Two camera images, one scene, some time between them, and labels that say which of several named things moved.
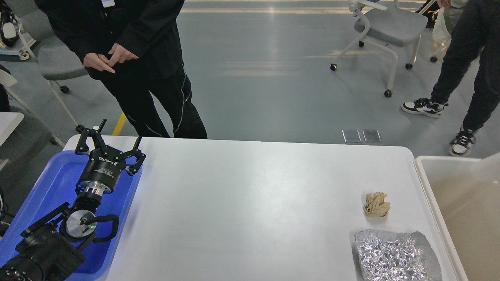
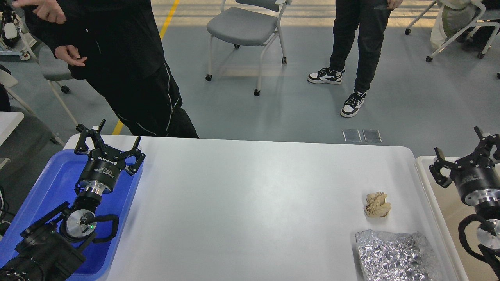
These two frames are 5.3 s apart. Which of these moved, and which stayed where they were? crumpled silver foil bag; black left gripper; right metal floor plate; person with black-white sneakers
Moved: person with black-white sneakers
Stayed: crumpled silver foil bag; right metal floor plate; black left gripper
